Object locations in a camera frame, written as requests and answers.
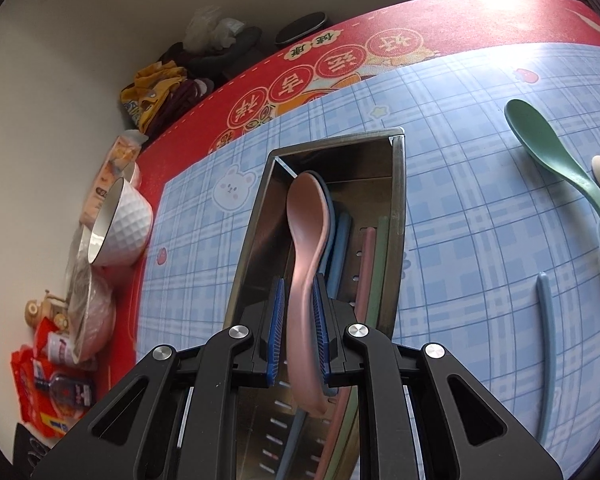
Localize pink spoon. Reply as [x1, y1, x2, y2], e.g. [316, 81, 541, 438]
[285, 171, 337, 417]

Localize small clear bottle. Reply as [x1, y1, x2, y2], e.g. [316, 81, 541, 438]
[35, 372, 94, 412]

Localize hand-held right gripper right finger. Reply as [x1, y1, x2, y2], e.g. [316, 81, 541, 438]
[312, 274, 564, 480]

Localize dark blue spoon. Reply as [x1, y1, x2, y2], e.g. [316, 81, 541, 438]
[314, 172, 339, 282]

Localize pink bowl with plastic wrap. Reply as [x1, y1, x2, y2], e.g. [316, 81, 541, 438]
[67, 265, 117, 364]

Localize wooden figure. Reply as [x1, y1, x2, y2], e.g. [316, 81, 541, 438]
[23, 289, 71, 332]

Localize dark clothes pile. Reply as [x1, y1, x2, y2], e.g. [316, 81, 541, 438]
[144, 25, 264, 137]

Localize stainless steel utensil tray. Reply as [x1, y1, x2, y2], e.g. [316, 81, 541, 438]
[223, 126, 407, 480]

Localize green and pink chopsticks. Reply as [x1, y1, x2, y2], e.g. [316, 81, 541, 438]
[330, 216, 391, 480]

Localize red snack packets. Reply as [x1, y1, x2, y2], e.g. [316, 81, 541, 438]
[10, 319, 99, 437]

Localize green spoon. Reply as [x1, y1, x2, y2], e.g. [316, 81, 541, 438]
[504, 99, 600, 289]

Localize white textured bowl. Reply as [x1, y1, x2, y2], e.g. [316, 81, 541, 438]
[87, 177, 155, 267]

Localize blue plaid mat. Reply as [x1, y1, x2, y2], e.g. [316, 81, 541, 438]
[137, 42, 600, 480]

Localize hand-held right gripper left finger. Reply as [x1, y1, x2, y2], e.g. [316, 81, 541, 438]
[30, 277, 287, 480]

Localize pink chopstick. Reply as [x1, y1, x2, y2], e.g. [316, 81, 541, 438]
[314, 227, 378, 480]

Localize clear plastic bag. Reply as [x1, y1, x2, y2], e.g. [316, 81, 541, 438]
[183, 6, 246, 54]

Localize tissue pack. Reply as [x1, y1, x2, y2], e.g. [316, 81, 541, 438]
[78, 130, 149, 226]

